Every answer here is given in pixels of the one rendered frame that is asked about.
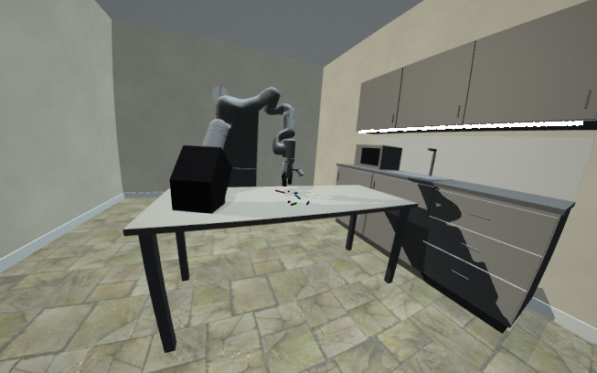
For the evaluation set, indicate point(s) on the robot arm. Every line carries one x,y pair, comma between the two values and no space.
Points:
226,106

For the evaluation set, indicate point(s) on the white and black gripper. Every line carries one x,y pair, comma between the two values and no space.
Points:
286,172

